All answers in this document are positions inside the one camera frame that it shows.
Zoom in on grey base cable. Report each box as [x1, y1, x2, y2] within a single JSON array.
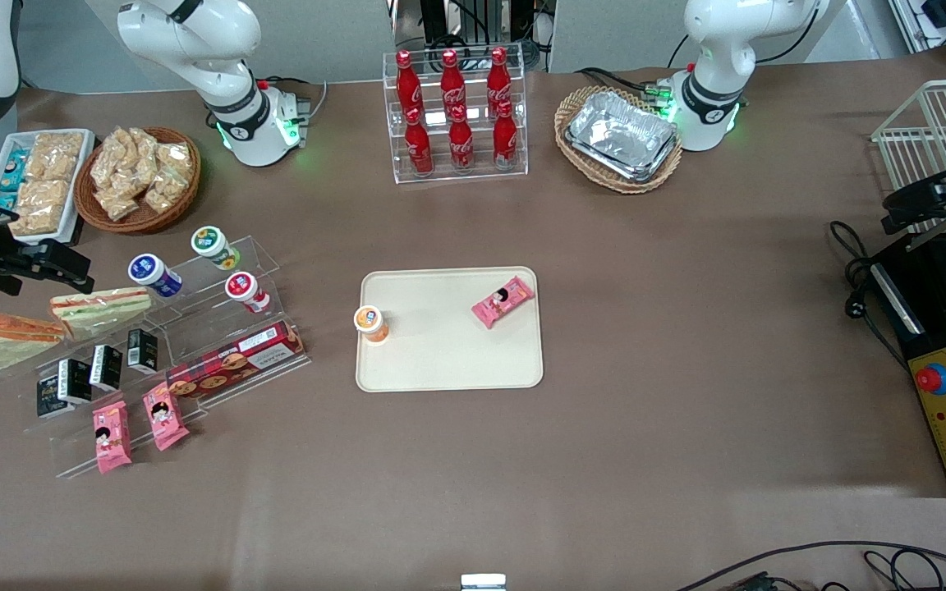
[[292, 79, 331, 126]]

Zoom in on clear acrylic bottle rack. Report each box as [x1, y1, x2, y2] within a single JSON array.
[[383, 48, 529, 185]]

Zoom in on red cookie box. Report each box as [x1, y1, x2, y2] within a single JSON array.
[[165, 320, 307, 401]]

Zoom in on clear bag of crisps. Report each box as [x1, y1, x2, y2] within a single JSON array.
[[9, 179, 73, 237], [28, 131, 85, 181]]

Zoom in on red lid yogurt cup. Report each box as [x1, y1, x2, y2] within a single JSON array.
[[224, 272, 272, 315]]

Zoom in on looped black floor cable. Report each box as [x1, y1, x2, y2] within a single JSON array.
[[863, 548, 946, 591]]

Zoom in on sandwich orange filling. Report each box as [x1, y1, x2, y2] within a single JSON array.
[[0, 312, 68, 376]]

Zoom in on beige plastic tray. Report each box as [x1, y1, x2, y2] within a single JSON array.
[[356, 266, 544, 393]]

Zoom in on green lid yogurt cup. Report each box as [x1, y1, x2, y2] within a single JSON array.
[[191, 226, 241, 273]]

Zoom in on black power cable with plug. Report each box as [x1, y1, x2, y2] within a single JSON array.
[[829, 220, 914, 372]]

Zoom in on clear bag of crackers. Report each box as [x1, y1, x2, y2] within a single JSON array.
[[91, 130, 139, 188], [158, 141, 195, 186], [143, 169, 191, 215], [130, 127, 165, 177], [95, 186, 142, 222]]

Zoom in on white rectangular dish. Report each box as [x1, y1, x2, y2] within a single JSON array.
[[0, 129, 97, 246]]

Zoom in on pink snack pack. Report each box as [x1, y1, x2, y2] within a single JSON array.
[[142, 382, 191, 452], [93, 401, 134, 475], [471, 276, 536, 330]]

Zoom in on light wicker basket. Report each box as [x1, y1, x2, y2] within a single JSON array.
[[554, 85, 684, 195]]

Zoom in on orange lid cup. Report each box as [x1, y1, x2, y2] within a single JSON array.
[[354, 305, 391, 344]]

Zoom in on silver machine handle bar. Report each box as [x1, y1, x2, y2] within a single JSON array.
[[870, 263, 926, 336]]

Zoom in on clear acrylic step shelf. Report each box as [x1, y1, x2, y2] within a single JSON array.
[[0, 236, 311, 479]]

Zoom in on black equipment rack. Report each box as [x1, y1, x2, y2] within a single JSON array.
[[391, 0, 558, 71]]

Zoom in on silver flat metal strip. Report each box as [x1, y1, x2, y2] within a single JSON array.
[[904, 222, 946, 252]]

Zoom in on stacked foil trays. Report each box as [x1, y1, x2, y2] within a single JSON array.
[[565, 90, 680, 183]]

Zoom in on white wire basket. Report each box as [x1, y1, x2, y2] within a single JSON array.
[[871, 78, 946, 236]]

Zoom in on black sealing machine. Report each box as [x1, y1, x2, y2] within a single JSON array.
[[867, 230, 946, 498]]

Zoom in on blue lid yogurt cup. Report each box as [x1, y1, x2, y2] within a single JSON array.
[[128, 254, 184, 298]]

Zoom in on long black floor cable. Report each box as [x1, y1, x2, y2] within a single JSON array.
[[674, 539, 946, 591]]

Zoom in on wrapped sandwich green filling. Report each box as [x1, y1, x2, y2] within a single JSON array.
[[49, 287, 153, 341]]

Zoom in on dark brown wicker basket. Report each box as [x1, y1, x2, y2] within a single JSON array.
[[74, 126, 202, 236]]

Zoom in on red cola bottle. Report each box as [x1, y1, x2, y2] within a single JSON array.
[[396, 51, 424, 116], [439, 49, 467, 116], [404, 107, 435, 176], [485, 47, 514, 112], [448, 105, 476, 172], [492, 100, 520, 168]]

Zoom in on small black carton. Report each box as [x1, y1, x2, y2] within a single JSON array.
[[126, 328, 159, 375], [36, 375, 71, 420], [57, 358, 94, 405], [90, 345, 124, 392]]

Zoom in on black base cable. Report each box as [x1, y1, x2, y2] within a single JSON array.
[[576, 67, 673, 96]]

